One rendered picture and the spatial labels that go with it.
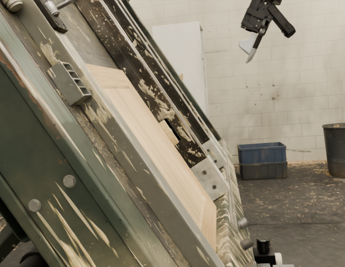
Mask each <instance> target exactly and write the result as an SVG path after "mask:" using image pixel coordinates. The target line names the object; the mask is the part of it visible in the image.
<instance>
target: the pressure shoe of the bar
mask: <svg viewBox="0 0 345 267"><path fill-rule="evenodd" d="M159 124H160V126H161V127H162V129H163V130H164V132H165V133H166V135H167V136H168V137H169V139H170V140H171V142H172V143H173V145H176V144H178V143H179V140H178V139H177V138H176V136H175V135H174V133H173V132H172V130H171V129H170V128H169V126H168V125H167V123H166V121H165V120H163V121H161V122H160V123H159Z"/></svg>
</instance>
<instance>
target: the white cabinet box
mask: <svg viewBox="0 0 345 267"><path fill-rule="evenodd" d="M152 34H153V38H154V40H155V41H156V43H157V44H158V46H159V47H160V49H161V50H162V52H163V53H164V54H165V56H166V57H167V59H168V60H169V62H170V63H171V65H172V66H173V68H174V69H175V71H176V72H177V74H178V75H179V77H180V78H181V79H182V81H183V82H184V84H185V85H186V87H187V88H188V89H189V91H190V92H191V94H192V96H193V97H194V99H195V100H196V101H197V103H198V104H199V106H200V107H201V109H202V110H203V111H204V113H205V114H206V116H207V117H208V119H210V118H209V110H208V94H207V79H206V64H205V49H204V33H203V28H202V26H201V24H200V22H188V23H179V24H170V25H160V26H152Z"/></svg>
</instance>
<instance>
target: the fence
mask: <svg viewBox="0 0 345 267"><path fill-rule="evenodd" d="M22 1H23V6H22V8H21V9H19V10H18V11H16V12H15V14H16V15H17V17H18V18H19V19H20V21H21V22H22V24H23V25H24V26H25V28H26V29H27V31H28V32H29V34H30V35H31V37H32V38H33V40H34V41H35V42H36V44H37V45H38V47H39V48H40V49H41V51H42V52H43V54H44V55H45V57H46V58H47V60H48V61H49V63H50V64H51V66H54V65H55V64H56V63H58V62H59V61H61V62H65V63H70V65H71V66H72V68H73V69H74V71H75V72H76V74H77V75H78V76H79V78H80V79H81V81H82V82H83V83H84V85H85V86H86V88H87V89H88V91H89V92H90V94H91V96H90V97H89V98H88V99H86V100H85V101H84V102H82V103H81V104H80V105H79V106H80V107H81V109H82V110H83V111H84V113H85V114H86V116H87V117H88V119H89V120H90V122H91V123H92V124H93V126H94V127H95V129H96V130H97V132H98V133H99V135H100V136H101V137H102V139H103V140H104V141H105V143H106V144H107V146H108V148H109V149H110V150H111V152H112V153H113V155H114V156H115V158H116V159H117V160H118V162H119V163H120V165H121V166H122V167H123V169H124V170H125V172H126V173H127V175H128V176H129V178H130V179H131V181H132V182H133V184H134V185H135V186H136V188H137V189H138V191H139V192H140V193H141V195H142V196H143V198H144V199H145V201H146V202H147V204H148V205H149V207H150V208H151V209H152V211H153V212H154V214H155V215H156V216H157V218H158V219H159V221H160V222H161V224H162V225H163V227H164V228H165V230H166V231H167V233H168V234H169V235H170V237H171V238H172V240H173V241H174V242H175V244H176V245H177V247H178V248H179V250H180V251H181V252H182V254H183V256H184V257H185V259H186V260H187V261H188V263H189V264H190V265H191V267H225V265H224V264H223V262H222V261H221V259H220V258H219V257H218V255H217V254H216V252H215V251H214V250H213V248H212V246H211V245H210V244H209V242H208V241H207V239H206V238H205V236H204V235H203V233H202V232H201V231H200V229H199V228H198V226H197V225H196V224H195V222H194V221H193V219H192V217H191V216H190V215H189V213H188V212H187V210H186V209H185V207H184V206H183V204H182V203H181V202H180V200H179V199H178V197H177V196H176V195H175V193H174V191H173V190H172V188H171V187H170V186H169V184H168V183H167V181H166V180H165V178H164V177H163V175H162V174H161V173H160V171H159V170H158V168H157V167H156V166H155V164H154V162H153V161H152V160H151V158H150V157H149V155H148V154H147V152H146V151H145V150H144V148H143V147H142V145H141V144H140V142H139V141H138V140H137V138H136V136H135V135H134V133H133V132H132V131H131V129H130V128H129V126H128V125H127V124H126V122H125V121H124V119H123V118H122V116H121V115H120V113H119V112H118V110H117V109H116V107H115V106H114V105H113V103H112V102H111V100H110V99H109V98H108V96H107V95H106V93H105V92H104V90H103V89H102V87H101V86H100V85H99V83H98V81H97V80H96V78H95V77H94V76H93V74H92V73H91V71H90V70H89V69H88V67H87V66H86V64H85V63H84V61H83V60H82V58H81V57H80V55H79V54H78V52H77V51H76V50H75V48H74V47H73V45H72V44H71V42H70V41H69V40H68V38H67V37H66V35H65V34H64V33H62V32H59V31H56V30H54V29H53V28H52V26H51V25H50V23H49V22H48V21H47V19H46V18H45V16H44V15H43V14H42V12H41V11H40V9H39V8H38V6H37V5H36V3H35V2H34V0H22Z"/></svg>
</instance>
